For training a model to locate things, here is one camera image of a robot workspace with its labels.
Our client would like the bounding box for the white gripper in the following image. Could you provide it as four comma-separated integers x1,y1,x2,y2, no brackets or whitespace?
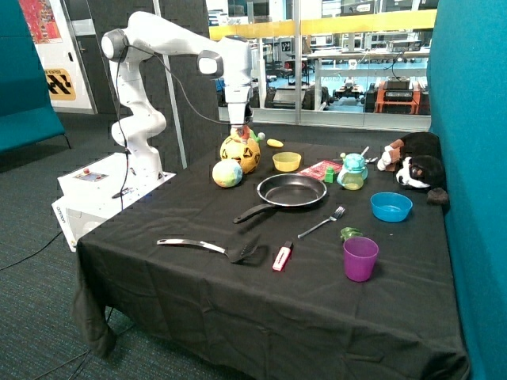
225,87,252,127

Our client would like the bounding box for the small orange yellow ball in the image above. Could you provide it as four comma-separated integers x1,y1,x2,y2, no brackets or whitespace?
236,125,250,143

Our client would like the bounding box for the yellow black soccer ball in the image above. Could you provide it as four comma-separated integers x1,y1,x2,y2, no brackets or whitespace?
219,137,261,174

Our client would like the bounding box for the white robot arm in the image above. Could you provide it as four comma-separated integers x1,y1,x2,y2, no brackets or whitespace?
101,11,252,181

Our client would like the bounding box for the green toy watering can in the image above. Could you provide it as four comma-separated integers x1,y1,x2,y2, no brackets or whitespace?
250,129,266,143

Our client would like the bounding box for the yellow toy lemon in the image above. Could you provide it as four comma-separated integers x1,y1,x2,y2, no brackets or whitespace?
266,139,284,148

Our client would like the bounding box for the pastel plush ball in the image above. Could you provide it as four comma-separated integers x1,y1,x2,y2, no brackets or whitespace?
212,159,243,188

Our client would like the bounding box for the yellow plastic bowl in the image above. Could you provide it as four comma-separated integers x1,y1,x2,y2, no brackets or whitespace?
273,152,302,173

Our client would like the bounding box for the black frying pan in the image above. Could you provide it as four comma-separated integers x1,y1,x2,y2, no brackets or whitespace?
233,173,328,224

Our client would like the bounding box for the red patterned card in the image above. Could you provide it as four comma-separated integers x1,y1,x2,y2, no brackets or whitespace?
299,160,342,181

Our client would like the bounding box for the green building block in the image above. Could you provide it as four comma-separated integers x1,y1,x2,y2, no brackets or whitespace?
324,166,335,184

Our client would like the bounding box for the teal baby sippy cup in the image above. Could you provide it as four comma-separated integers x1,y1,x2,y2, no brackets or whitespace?
337,153,368,191

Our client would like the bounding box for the silver fork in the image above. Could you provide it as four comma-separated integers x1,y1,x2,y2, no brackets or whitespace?
297,206,345,239

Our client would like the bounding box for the black slotted spatula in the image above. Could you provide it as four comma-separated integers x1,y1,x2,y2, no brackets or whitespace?
156,234,261,264

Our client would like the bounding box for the black tablecloth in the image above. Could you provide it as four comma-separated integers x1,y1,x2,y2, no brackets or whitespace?
74,147,471,379

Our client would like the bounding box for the green toy pepper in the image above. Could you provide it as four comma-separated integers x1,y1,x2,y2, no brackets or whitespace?
340,227,363,241

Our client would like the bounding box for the yellow black sign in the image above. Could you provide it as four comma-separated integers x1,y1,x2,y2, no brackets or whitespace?
44,68,76,101

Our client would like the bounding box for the white robot control box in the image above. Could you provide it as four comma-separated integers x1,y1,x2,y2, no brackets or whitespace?
51,153,174,252

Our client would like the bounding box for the blue plastic bowl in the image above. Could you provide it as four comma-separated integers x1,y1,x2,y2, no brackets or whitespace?
370,192,413,222

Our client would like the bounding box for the plush dog toy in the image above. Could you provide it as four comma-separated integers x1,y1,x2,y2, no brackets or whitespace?
377,132,449,206

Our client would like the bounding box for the purple plastic cup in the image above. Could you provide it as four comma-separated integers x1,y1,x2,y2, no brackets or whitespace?
343,237,379,283

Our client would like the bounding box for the teal sofa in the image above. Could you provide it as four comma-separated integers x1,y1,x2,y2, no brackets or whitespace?
1,0,66,152

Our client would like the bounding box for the red poster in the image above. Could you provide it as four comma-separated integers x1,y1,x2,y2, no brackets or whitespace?
18,0,63,44

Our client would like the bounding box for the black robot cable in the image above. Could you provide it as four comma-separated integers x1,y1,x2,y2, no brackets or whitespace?
112,43,233,211

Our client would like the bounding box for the teal partition wall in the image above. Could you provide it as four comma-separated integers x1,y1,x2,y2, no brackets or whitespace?
428,1,506,379

